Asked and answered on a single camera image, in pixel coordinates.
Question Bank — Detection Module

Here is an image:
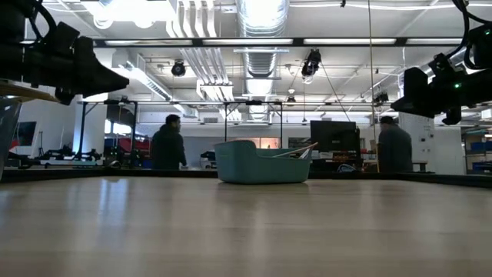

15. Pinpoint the thin vertical rod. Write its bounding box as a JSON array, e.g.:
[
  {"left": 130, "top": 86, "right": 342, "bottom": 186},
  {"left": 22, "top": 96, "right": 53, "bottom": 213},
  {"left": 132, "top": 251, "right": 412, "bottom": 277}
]
[{"left": 367, "top": 0, "right": 376, "bottom": 173}]

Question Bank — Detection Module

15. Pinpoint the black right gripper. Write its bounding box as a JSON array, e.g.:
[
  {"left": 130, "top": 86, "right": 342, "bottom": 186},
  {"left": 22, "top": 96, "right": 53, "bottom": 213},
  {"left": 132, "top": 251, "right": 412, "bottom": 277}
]
[{"left": 390, "top": 52, "right": 492, "bottom": 119}]

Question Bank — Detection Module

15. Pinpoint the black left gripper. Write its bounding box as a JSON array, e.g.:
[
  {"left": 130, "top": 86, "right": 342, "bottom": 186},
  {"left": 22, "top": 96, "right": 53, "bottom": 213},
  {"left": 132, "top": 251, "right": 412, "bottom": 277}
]
[{"left": 0, "top": 22, "right": 130, "bottom": 98}]

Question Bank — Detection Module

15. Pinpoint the black aluminium table frame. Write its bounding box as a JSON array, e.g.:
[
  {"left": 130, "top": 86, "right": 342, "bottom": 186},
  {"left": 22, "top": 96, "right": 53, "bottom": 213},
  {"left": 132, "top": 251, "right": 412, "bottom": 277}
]
[{"left": 0, "top": 168, "right": 492, "bottom": 189}]

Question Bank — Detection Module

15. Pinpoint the person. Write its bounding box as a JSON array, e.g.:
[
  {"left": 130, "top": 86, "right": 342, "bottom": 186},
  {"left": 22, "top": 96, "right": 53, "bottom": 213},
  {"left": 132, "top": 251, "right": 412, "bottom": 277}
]
[
  {"left": 151, "top": 113, "right": 188, "bottom": 171},
  {"left": 377, "top": 115, "right": 414, "bottom": 174}
]

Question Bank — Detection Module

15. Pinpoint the black background rig frame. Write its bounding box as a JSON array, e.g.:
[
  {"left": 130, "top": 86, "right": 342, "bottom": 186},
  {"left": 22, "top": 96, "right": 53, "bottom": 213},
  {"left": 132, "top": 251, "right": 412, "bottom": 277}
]
[
  {"left": 78, "top": 98, "right": 139, "bottom": 162},
  {"left": 223, "top": 100, "right": 284, "bottom": 145}
]

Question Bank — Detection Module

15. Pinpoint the wall screen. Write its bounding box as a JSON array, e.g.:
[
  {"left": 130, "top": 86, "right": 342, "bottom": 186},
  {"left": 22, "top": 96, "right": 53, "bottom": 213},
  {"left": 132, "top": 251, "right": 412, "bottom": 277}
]
[{"left": 10, "top": 121, "right": 38, "bottom": 148}]

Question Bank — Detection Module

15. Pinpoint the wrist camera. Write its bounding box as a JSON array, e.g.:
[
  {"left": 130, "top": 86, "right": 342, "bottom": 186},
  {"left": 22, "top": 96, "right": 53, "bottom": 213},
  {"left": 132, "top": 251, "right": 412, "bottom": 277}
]
[
  {"left": 55, "top": 87, "right": 75, "bottom": 106},
  {"left": 440, "top": 106, "right": 463, "bottom": 126}
]

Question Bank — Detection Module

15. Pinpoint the black ceiling speaker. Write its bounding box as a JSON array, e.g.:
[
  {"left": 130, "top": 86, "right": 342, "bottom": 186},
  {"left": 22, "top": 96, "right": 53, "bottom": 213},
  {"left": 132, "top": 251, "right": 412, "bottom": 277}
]
[{"left": 170, "top": 60, "right": 187, "bottom": 78}]

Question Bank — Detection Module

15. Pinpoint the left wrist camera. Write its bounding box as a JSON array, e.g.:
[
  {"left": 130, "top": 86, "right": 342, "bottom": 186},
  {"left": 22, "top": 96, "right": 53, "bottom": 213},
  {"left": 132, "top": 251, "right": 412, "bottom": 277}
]
[{"left": 55, "top": 87, "right": 75, "bottom": 106}]

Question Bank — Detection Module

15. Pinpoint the black hanging camera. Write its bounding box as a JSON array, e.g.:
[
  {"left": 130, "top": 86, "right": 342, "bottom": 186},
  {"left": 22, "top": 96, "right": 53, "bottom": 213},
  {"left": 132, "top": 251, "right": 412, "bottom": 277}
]
[{"left": 301, "top": 48, "right": 323, "bottom": 85}]

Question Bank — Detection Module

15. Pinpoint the red machine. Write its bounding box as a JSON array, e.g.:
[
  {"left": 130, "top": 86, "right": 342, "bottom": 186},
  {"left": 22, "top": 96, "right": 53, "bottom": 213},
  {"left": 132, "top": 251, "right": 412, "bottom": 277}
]
[{"left": 115, "top": 137, "right": 154, "bottom": 162}]

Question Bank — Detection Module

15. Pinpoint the teal green plastic bin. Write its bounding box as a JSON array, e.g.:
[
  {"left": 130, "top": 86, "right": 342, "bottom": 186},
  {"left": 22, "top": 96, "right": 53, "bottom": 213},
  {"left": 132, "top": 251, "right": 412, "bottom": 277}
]
[{"left": 213, "top": 139, "right": 313, "bottom": 185}]

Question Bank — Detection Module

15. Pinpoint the silver ventilation duct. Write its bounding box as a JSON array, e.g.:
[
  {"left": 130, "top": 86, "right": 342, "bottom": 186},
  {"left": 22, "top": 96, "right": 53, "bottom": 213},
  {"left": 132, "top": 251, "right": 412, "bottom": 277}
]
[{"left": 234, "top": 0, "right": 290, "bottom": 121}]

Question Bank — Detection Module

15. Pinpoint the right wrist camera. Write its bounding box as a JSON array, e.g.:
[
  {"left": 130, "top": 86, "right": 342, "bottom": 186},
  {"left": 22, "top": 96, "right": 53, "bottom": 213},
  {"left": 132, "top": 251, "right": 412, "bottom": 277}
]
[{"left": 440, "top": 106, "right": 463, "bottom": 126}]

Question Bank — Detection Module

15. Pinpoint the black overhead crossbar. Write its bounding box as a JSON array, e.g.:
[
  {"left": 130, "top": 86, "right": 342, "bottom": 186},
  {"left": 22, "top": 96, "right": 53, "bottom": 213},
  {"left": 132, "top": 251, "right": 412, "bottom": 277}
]
[{"left": 91, "top": 36, "right": 464, "bottom": 48}]

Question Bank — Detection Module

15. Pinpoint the black monitor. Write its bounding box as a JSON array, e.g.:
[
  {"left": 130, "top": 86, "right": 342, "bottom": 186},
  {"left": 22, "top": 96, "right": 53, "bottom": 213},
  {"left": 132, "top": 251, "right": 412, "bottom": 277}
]
[{"left": 310, "top": 119, "right": 361, "bottom": 162}]

